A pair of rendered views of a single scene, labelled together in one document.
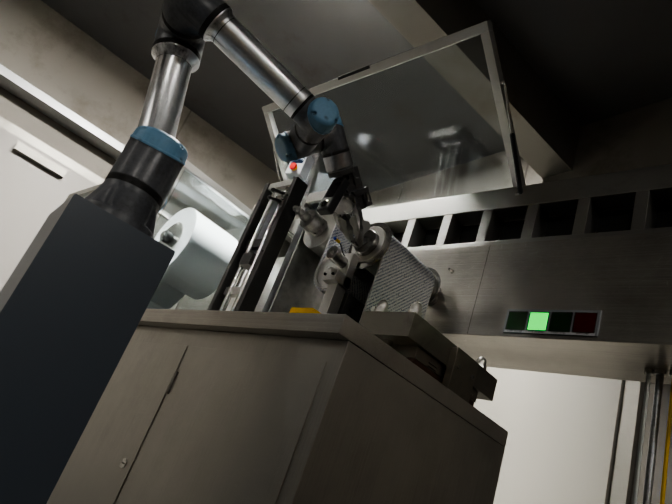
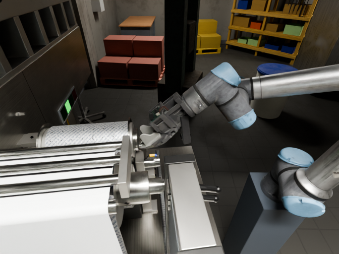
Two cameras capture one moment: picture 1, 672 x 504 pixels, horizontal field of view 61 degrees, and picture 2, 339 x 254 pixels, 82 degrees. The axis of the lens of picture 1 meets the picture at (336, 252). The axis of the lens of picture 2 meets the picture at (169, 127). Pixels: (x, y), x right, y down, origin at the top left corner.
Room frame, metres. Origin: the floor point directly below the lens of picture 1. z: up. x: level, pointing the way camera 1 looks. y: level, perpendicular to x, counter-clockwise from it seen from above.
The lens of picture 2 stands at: (1.78, 0.29, 1.67)
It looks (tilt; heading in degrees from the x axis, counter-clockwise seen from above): 37 degrees down; 213
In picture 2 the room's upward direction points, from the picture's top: straight up
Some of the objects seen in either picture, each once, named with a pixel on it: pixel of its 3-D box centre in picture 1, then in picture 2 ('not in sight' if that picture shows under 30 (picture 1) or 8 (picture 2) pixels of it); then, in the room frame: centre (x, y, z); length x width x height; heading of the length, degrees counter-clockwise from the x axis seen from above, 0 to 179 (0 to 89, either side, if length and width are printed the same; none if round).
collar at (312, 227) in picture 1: (313, 223); (133, 187); (1.62, 0.10, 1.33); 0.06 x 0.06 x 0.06; 40
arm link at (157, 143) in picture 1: (150, 164); (291, 166); (1.06, 0.42, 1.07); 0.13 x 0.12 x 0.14; 17
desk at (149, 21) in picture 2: not in sight; (140, 37); (-2.64, -3.48, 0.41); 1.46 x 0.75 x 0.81; 32
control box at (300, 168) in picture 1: (298, 165); not in sight; (1.88, 0.25, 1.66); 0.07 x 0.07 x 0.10; 56
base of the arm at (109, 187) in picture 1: (123, 210); (281, 182); (1.05, 0.42, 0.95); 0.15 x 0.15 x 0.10
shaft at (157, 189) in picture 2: (300, 212); (163, 185); (1.58, 0.14, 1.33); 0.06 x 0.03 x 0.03; 130
